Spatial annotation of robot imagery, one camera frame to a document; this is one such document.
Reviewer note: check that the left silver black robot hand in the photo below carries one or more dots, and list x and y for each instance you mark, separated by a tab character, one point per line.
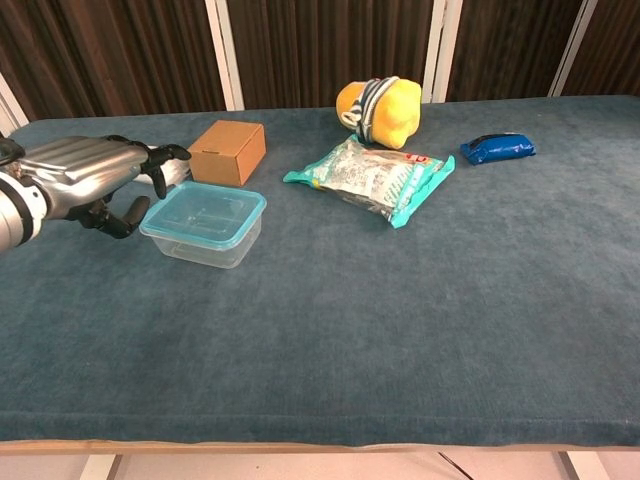
85	170

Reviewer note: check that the brown cardboard box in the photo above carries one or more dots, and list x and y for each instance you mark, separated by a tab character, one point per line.
225	150

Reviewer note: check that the white packet in clear wrap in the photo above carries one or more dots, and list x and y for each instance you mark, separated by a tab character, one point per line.
177	172

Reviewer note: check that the dark brown slatted partition panel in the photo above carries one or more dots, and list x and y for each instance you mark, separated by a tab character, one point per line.
510	45
610	45
330	45
115	50

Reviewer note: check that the teal snack bag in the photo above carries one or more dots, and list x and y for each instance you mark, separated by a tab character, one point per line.
370	180

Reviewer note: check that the white table leg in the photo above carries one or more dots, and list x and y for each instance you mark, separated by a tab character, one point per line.
580	466
100	467

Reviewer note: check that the yellow plush toy striped scarf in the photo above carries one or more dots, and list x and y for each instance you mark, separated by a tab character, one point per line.
395	115

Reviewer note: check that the blue table cloth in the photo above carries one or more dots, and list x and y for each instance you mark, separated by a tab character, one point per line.
375	325

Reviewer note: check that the blue snack pack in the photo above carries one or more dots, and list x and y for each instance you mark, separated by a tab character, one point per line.
497	149

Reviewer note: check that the white partition frame post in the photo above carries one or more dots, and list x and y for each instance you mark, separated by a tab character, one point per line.
572	47
10	110
442	50
225	55

